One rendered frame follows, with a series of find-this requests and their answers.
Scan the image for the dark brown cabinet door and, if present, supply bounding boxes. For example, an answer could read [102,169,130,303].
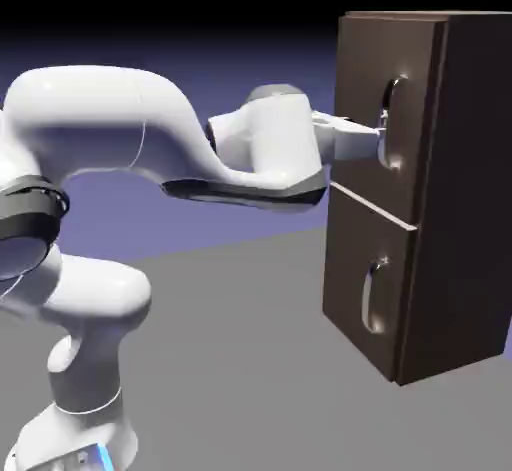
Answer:
[328,14,449,232]
[322,182,419,385]

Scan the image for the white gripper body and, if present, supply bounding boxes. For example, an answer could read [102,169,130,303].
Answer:
[330,117,382,163]

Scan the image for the dark brown wooden cabinet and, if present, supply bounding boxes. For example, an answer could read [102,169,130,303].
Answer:
[322,9,512,387]

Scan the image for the curved dark metal handle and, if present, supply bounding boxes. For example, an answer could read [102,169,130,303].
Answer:
[361,256,392,335]
[377,74,410,171]

